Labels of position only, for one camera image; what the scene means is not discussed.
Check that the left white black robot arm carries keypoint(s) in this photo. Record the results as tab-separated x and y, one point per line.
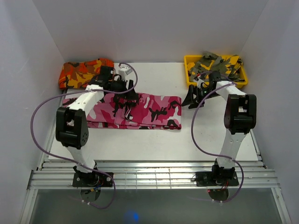
71	123

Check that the aluminium rail frame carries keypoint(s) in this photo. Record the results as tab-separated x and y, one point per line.
58	174

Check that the orange camouflage folded trousers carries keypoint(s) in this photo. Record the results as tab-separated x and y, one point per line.
77	75

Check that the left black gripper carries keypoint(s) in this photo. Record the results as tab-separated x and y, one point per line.
131	96

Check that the pink camouflage trousers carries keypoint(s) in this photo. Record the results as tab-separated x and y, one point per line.
149	112

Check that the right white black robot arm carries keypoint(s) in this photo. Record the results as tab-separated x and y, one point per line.
239	119

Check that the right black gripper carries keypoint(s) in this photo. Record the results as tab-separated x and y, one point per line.
189	99

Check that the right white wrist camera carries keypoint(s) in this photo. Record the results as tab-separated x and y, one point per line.
199	81

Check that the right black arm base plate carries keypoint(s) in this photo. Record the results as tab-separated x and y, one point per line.
206	179

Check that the yellow plastic bin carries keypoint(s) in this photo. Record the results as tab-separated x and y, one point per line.
189	58

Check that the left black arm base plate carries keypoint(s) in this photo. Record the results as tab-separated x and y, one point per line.
92	180

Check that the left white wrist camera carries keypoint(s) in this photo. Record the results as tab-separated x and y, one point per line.
124	71

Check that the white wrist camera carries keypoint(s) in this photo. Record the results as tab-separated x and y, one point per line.
199	81
124	71

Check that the green yellow camouflage trousers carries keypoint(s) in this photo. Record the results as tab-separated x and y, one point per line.
230	66

